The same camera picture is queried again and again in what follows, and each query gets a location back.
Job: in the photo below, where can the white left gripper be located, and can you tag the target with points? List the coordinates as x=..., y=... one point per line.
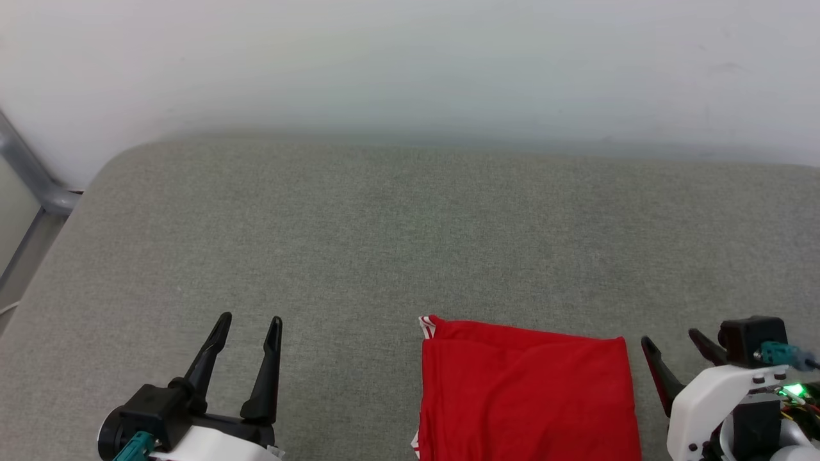
x=237, y=445

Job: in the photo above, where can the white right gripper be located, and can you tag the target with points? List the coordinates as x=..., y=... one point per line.
x=705, y=410

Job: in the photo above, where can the red and white garment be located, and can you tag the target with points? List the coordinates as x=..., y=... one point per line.
x=525, y=397

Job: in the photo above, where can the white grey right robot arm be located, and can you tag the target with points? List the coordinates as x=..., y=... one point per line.
x=794, y=448

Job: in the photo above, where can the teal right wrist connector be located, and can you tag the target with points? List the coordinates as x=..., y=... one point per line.
x=783, y=354

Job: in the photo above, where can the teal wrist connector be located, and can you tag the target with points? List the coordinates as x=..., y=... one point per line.
x=783, y=354
x=131, y=447

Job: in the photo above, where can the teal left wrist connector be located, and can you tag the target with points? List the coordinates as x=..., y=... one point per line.
x=131, y=447

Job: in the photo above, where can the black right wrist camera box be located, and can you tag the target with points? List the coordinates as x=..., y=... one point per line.
x=749, y=339

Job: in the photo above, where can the grey metal frame rail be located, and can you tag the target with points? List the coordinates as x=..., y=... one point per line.
x=32, y=179

